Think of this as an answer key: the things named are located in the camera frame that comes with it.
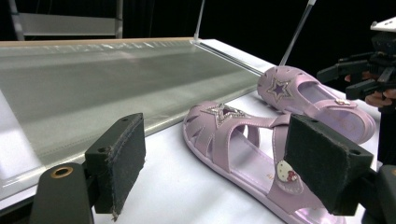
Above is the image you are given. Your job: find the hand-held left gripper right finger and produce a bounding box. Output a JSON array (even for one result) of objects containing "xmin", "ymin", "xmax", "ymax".
[{"xmin": 283, "ymin": 113, "xmax": 375, "ymax": 217}]

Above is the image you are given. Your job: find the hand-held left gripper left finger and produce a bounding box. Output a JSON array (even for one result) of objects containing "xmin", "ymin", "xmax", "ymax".
[{"xmin": 84, "ymin": 112, "xmax": 147, "ymax": 222}]

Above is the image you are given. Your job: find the purple star sandal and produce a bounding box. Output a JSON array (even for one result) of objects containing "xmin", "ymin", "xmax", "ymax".
[
  {"xmin": 181, "ymin": 100, "xmax": 347, "ymax": 224},
  {"xmin": 256, "ymin": 64, "xmax": 377, "ymax": 146}
]

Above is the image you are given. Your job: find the grey metal shelf frame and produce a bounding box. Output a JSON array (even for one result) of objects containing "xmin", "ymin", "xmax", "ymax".
[{"xmin": 7, "ymin": 0, "xmax": 124, "ymax": 41}]

